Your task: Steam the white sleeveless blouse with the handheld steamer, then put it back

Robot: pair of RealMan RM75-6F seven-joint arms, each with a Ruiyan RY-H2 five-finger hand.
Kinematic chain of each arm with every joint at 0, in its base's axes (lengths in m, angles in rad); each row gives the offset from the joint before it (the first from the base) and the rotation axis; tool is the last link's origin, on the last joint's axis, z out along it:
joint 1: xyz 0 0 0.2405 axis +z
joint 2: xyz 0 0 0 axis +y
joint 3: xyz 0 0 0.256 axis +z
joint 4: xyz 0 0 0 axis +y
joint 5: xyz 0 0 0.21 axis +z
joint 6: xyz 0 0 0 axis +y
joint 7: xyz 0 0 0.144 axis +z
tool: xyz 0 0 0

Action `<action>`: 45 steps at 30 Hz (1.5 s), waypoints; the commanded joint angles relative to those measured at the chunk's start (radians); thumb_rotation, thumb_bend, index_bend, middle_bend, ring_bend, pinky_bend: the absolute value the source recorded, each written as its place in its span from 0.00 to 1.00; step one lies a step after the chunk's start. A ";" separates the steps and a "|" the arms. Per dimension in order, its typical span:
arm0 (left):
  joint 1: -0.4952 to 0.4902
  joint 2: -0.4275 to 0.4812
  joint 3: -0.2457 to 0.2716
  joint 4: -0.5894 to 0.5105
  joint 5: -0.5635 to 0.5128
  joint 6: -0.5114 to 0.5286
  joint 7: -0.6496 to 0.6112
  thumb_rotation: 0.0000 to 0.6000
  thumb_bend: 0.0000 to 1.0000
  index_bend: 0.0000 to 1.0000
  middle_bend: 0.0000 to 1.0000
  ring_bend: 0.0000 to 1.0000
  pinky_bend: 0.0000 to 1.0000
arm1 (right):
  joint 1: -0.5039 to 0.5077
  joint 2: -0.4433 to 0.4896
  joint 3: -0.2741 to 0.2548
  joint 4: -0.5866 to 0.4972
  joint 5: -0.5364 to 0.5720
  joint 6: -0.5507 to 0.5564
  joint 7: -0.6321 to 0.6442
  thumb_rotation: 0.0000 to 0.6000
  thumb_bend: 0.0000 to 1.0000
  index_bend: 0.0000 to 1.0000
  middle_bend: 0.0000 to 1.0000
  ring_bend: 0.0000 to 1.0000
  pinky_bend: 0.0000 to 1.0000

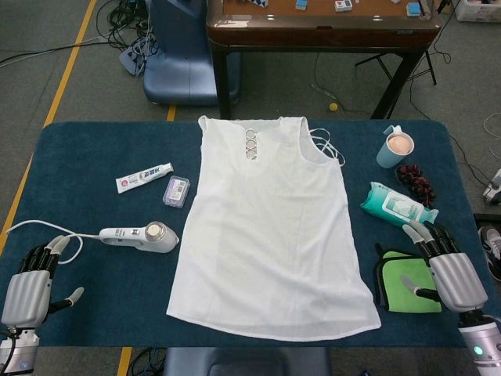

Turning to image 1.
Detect teal wet wipes pack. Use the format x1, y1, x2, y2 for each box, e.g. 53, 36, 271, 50
359, 181, 440, 239

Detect dark red grape bunch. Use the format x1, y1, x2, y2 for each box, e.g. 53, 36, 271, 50
395, 164, 436, 208

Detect light blue cup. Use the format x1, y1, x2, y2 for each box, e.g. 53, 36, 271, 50
376, 124, 415, 169

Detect clear purple plastic box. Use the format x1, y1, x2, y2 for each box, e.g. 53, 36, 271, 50
162, 175, 192, 208

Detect white storage box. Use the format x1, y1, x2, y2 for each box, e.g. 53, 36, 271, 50
453, 0, 501, 23

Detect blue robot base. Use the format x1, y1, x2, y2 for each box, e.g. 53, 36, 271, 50
142, 0, 242, 107

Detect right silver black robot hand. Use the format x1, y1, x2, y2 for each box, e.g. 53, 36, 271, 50
401, 219, 489, 313

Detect white toothpaste tube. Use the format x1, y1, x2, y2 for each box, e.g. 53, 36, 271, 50
115, 162, 175, 194

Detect blue robot chassis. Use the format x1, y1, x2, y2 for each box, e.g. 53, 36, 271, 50
162, 346, 332, 376

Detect white sleeveless top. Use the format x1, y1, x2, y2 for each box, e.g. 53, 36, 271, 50
166, 114, 383, 342

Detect white cable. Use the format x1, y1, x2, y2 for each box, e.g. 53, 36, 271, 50
6, 219, 102, 264

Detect brown mahjong table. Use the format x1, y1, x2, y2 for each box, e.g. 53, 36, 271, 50
206, 0, 443, 121

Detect blue power strip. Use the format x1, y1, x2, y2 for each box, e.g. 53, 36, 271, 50
118, 38, 150, 75

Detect grey white device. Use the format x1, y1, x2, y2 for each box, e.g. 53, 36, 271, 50
481, 168, 501, 207

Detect grey white sneaker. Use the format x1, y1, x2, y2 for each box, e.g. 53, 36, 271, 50
478, 225, 501, 281

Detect green microfibre cloth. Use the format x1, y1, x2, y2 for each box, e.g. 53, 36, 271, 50
374, 242, 443, 313

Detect tangled black floor cables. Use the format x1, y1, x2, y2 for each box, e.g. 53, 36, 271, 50
105, 0, 157, 52

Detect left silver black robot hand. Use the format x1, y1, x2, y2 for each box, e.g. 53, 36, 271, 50
0, 234, 85, 327

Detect white handheld electronic device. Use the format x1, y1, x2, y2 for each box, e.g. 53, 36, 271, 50
98, 221, 180, 254

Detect dark blue table cover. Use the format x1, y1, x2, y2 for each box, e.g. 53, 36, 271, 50
0, 119, 501, 349

